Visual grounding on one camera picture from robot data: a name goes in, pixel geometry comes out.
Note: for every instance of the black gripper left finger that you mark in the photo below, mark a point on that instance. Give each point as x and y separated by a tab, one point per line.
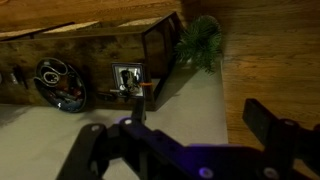
95	146

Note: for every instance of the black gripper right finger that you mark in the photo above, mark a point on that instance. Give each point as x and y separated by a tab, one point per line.
284	141

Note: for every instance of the round decorative plate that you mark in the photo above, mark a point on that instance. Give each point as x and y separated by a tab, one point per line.
60	85

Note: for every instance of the framed picture on table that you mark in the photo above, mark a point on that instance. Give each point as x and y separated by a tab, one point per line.
128	78

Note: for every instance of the dark wooden console table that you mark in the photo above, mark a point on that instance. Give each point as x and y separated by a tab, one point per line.
91	49

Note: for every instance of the green potted plant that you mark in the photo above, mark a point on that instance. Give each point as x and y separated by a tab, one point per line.
200	43

